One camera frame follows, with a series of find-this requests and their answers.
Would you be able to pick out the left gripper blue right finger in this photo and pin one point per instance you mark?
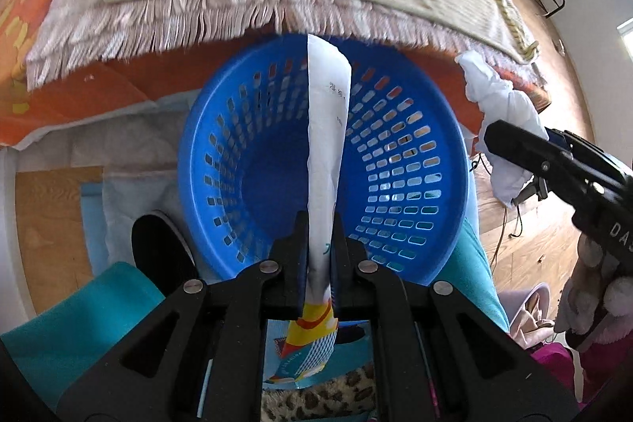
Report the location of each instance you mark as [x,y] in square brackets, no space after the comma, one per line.
[342,268]

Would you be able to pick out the white gloved right hand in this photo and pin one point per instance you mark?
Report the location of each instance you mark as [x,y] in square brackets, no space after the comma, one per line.
[595,306]

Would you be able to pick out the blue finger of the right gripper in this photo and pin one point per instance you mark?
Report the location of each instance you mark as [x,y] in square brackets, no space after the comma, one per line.
[542,156]

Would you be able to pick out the long white paper wrapper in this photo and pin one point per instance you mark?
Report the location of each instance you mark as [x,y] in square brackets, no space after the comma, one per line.
[310,340]

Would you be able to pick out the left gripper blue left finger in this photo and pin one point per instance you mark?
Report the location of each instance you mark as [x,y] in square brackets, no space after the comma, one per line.
[297,261]

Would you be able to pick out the blue plastic mesh basket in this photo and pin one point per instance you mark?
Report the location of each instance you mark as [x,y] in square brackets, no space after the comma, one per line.
[242,166]

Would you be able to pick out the orange floral bedsheet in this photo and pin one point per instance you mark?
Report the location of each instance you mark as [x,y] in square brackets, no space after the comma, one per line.
[103,87]

